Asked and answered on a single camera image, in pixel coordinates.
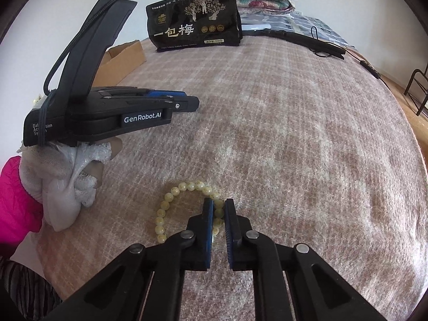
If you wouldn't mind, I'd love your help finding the cream bead bracelet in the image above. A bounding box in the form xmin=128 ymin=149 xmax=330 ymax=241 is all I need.
xmin=154 ymin=180 xmax=226 ymax=244

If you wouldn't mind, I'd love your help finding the pink sleeve forearm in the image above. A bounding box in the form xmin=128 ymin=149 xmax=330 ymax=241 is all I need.
xmin=0 ymin=156 xmax=43 ymax=258

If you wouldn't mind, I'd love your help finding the left hand white glove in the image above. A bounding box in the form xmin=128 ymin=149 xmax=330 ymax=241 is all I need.
xmin=19 ymin=137 xmax=123 ymax=232

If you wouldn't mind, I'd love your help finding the cardboard box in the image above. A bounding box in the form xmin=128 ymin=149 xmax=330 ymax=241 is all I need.
xmin=92 ymin=40 xmax=146 ymax=87

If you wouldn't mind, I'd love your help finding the black plum snack bag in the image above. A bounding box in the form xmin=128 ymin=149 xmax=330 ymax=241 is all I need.
xmin=146 ymin=0 xmax=242 ymax=51

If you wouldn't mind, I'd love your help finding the blue plaid bed sheet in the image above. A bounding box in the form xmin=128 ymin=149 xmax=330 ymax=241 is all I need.
xmin=241 ymin=12 xmax=355 ymax=49

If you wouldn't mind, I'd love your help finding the black folded tripod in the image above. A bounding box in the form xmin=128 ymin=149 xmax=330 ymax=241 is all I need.
xmin=242 ymin=29 xmax=345 ymax=59

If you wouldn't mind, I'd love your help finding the black clothes rack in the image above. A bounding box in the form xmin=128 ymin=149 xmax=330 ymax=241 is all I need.
xmin=404 ymin=67 xmax=427 ymax=117

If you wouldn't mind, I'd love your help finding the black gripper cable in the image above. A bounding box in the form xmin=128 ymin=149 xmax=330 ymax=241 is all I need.
xmin=36 ymin=0 xmax=131 ymax=148

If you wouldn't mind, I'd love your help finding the black cable with switch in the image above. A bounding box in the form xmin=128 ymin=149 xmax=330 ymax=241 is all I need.
xmin=309 ymin=26 xmax=399 ymax=84

